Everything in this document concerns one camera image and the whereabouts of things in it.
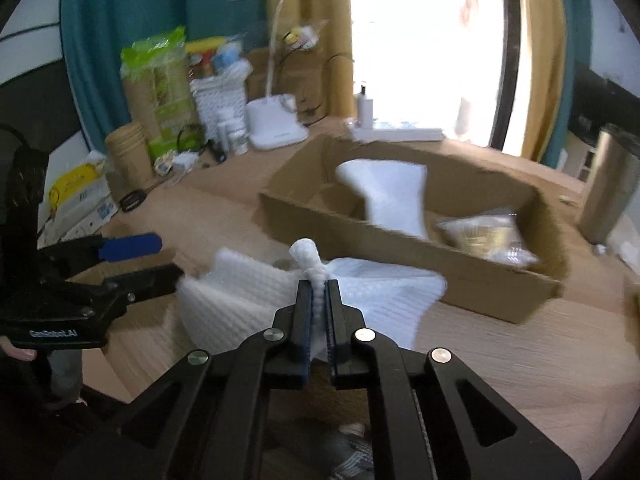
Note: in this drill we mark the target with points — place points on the white charger plug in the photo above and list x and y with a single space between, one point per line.
365 107

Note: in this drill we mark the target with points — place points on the black scissors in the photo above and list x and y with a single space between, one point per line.
131 200

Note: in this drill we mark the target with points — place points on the stack of brown paper cups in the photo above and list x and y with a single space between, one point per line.
127 155

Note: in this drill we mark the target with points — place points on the white woven basket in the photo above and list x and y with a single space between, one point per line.
220 95

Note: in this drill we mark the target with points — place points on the yellow duck toy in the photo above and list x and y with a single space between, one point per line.
300 37

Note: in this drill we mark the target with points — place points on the teal curtain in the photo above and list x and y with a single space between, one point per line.
575 20
110 10

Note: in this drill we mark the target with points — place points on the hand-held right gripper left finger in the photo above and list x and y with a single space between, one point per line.
301 320

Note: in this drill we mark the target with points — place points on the white pill bottle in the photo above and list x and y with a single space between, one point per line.
238 140
225 125

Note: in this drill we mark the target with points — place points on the black glasses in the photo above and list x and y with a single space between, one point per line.
186 130

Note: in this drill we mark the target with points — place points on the white power strip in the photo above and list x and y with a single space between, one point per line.
400 133

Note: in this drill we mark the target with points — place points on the black computer monitor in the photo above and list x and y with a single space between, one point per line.
610 95

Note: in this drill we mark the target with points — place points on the white power adapter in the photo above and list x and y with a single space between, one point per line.
184 161

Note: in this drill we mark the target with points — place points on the white foam wrap sheet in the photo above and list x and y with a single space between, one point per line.
390 195
240 295

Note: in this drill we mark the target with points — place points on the white wipes pack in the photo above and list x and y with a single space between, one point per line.
95 212

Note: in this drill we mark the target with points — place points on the green pack of paper cups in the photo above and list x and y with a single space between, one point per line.
165 90

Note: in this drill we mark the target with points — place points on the white computer desk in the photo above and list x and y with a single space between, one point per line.
580 157

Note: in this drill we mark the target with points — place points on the steel tumbler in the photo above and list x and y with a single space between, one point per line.
607 185

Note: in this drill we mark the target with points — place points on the yellow tissue pack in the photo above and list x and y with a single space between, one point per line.
75 182

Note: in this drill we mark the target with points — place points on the black marker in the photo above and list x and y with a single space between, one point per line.
216 151

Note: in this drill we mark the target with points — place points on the person's left hand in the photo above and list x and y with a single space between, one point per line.
15 352

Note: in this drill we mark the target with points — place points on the yellow curtain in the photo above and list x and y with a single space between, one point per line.
310 15
542 60

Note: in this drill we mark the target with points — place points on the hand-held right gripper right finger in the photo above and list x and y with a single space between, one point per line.
332 320

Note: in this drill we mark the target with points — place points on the jar with red lid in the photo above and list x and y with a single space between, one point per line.
204 66

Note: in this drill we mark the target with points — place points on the yellow green sponge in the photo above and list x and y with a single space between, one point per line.
205 45

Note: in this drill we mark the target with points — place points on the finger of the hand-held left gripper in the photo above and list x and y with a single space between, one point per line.
130 247
150 280

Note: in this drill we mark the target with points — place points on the white desk lamp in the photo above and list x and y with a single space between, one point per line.
275 125

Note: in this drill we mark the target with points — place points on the cardboard box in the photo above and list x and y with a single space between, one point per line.
400 260

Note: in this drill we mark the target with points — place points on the blue plastic bag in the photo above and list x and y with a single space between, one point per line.
227 55

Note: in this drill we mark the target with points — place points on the brown cardboard carton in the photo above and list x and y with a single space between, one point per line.
305 85

